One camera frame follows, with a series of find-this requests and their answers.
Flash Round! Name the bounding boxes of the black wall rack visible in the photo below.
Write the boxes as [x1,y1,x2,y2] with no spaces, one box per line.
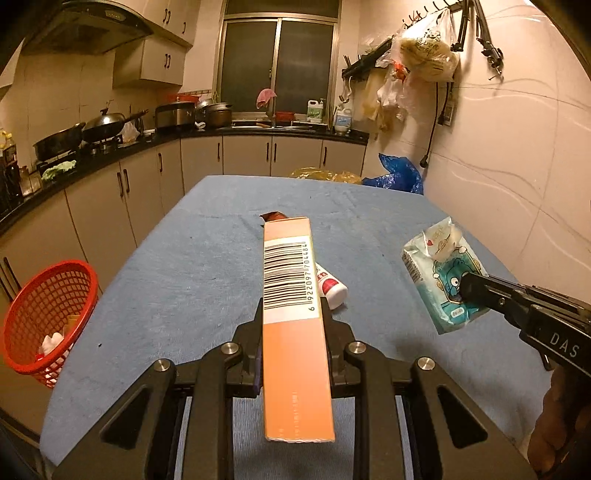
[342,39,393,79]

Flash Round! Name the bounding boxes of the white plastic bottle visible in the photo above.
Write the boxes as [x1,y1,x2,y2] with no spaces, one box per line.
[335,105,354,136]

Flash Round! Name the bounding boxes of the dark condiment bottles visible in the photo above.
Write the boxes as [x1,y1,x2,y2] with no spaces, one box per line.
[0,129,42,208]

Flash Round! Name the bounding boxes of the red plastic mesh basket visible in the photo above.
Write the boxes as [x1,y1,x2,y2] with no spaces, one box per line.
[2,260,100,388]

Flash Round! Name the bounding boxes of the person's right hand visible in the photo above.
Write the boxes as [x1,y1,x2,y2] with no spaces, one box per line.
[527,367,591,476]

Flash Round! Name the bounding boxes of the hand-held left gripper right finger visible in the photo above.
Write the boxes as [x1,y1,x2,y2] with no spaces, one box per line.
[321,300,539,480]

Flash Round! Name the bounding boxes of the wok with metal lid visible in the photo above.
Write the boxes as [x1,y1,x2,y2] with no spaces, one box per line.
[82,107,149,143]

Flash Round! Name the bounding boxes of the silver rice cooker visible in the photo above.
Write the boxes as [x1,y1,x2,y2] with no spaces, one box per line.
[154,102,197,130]

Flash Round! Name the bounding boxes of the kitchen window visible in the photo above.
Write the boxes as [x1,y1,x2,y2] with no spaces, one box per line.
[215,0,340,116]

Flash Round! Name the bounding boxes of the white kitchen base cabinets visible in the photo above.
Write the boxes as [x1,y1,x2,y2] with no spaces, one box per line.
[0,134,368,296]

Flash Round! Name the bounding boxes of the metal cooking pot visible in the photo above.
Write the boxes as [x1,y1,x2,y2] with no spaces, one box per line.
[196,99,233,128]

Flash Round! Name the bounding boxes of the black open wok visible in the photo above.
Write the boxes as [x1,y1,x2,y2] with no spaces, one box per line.
[32,122,88,162]

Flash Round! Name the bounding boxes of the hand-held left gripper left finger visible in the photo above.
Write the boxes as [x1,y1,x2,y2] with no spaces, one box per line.
[52,305,265,480]

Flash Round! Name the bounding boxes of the white red-label tube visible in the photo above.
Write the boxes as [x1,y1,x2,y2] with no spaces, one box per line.
[315,262,350,311]

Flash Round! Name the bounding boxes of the metal range hood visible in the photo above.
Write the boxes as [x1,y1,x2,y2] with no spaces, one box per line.
[21,0,153,56]

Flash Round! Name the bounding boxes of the teal cartoon tissue packet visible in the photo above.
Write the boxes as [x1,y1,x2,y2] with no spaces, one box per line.
[402,217,490,335]

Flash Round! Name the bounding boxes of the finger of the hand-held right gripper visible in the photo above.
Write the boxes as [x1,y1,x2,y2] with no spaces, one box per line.
[458,272,532,324]

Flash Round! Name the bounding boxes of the green cloth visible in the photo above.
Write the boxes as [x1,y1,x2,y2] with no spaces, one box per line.
[41,160,77,181]

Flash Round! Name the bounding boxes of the blue plastic bag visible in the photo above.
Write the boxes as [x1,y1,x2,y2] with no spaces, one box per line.
[362,153,424,195]

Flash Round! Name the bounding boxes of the black kitchen countertop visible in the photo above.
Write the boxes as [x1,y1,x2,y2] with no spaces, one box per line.
[0,124,370,236]

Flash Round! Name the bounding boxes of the large hanging plastic bag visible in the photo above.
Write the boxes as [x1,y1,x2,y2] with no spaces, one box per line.
[399,9,460,83]

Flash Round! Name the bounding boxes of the yellow plastic bag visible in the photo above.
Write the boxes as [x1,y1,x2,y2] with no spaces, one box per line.
[290,167,363,185]

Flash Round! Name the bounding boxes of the blue tablecloth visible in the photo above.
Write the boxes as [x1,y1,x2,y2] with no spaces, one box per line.
[39,174,552,467]

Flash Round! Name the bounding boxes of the long orange box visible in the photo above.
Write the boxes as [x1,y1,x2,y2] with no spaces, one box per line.
[261,217,337,445]

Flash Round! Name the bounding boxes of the white wall cabinet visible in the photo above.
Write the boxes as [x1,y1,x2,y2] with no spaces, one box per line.
[113,37,185,88]

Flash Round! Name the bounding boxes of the tall white wall cabinets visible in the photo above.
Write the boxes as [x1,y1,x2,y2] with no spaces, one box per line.
[115,0,204,47]

